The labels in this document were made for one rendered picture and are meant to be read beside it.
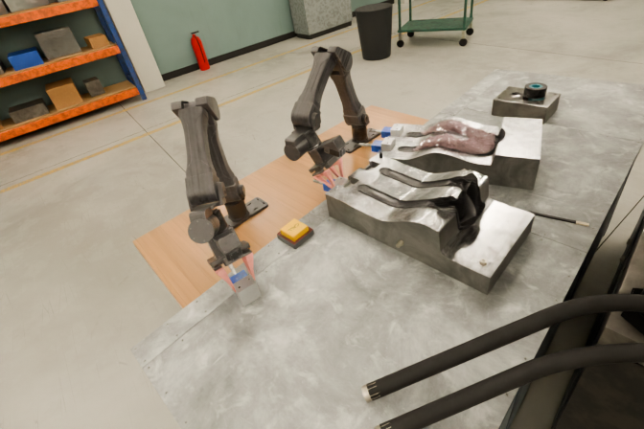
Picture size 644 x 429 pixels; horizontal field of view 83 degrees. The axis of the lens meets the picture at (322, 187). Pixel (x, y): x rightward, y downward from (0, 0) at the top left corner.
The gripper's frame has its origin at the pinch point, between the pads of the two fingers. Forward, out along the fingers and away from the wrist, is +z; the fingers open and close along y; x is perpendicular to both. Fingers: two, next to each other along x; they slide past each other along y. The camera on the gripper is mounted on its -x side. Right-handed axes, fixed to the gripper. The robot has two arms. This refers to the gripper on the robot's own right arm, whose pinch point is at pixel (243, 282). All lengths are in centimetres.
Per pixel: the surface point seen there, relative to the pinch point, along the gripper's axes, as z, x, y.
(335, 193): -7.9, 4.7, 35.6
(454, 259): 14, -27, 42
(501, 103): -7, 9, 121
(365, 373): 21.2, -27.8, 10.2
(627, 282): 33, -45, 70
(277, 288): 5.7, -0.7, 6.8
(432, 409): 24, -42, 14
